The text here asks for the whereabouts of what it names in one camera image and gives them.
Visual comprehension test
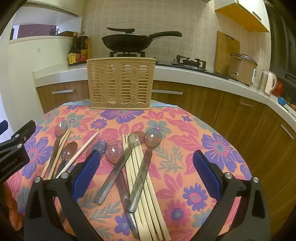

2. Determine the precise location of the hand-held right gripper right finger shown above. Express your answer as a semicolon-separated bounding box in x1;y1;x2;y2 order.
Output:
192;149;271;241

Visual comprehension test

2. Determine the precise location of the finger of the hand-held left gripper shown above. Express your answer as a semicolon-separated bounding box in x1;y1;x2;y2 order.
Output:
0;120;36;157
0;120;9;137

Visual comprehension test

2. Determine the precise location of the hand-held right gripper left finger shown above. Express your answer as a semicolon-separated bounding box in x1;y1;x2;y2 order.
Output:
23;149;104;241

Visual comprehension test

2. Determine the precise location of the grey clear plastic spoon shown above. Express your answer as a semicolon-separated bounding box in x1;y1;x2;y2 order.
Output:
126;127;162;213
94;131;146;205

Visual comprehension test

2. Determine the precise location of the long wooden chopstick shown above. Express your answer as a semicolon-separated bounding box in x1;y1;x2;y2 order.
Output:
41;138;64;179
55;132;99;179
47;130;71;180

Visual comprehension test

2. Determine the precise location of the brown clear plastic spoon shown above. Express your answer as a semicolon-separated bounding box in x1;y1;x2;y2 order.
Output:
53;141;78;179

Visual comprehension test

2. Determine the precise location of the blue clear plastic spoon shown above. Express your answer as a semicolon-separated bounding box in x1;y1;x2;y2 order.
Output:
86;138;107;160

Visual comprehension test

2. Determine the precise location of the smoky clear plastic spoon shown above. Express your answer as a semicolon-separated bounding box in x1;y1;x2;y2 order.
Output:
47;120;68;179

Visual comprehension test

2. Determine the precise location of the pink clear plastic spoon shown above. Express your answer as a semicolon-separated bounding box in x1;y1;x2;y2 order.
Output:
105;138;141;240

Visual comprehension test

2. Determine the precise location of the bundle of wooden chopsticks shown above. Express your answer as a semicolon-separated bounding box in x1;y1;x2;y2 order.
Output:
122;134;171;241

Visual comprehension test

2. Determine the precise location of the beige plastic utensil basket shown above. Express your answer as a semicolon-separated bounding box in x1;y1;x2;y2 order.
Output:
86;57;158;110

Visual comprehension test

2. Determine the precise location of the person's left hand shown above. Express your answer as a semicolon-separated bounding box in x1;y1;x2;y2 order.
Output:
4;179;24;230

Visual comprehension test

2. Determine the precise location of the floral orange tablecloth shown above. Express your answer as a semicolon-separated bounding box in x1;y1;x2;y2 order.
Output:
7;100;255;241

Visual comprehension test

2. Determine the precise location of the white kitchen countertop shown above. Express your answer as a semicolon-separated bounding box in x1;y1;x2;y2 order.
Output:
32;59;296;131

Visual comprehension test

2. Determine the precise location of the dark sauce bottle red label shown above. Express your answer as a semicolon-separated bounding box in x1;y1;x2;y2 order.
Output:
79;31;90;65

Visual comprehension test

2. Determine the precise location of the beige rice cooker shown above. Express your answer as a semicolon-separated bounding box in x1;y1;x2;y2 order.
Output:
228;53;258;87

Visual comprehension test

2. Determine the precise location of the white electric kettle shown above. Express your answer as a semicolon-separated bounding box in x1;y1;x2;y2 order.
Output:
258;70;277;95

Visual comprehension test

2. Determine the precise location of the red container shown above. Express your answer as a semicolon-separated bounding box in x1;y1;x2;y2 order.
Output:
275;81;284;98

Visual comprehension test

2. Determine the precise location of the black gas stove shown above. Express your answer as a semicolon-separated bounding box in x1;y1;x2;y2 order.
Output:
109;51;230;80

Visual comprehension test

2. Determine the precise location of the wooden cutting board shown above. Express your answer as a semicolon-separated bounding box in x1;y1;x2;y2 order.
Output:
214;31;240;76

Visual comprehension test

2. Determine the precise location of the black wok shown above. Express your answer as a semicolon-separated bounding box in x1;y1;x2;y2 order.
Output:
102;31;183;53

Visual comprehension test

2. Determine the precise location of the black wok lid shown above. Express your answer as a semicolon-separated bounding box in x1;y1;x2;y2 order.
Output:
106;27;135;35

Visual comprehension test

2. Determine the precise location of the dark glass window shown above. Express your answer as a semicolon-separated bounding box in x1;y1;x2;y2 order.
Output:
265;0;296;91

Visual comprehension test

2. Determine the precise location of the yellow wall cabinet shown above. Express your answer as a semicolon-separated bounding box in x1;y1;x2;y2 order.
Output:
214;0;271;33

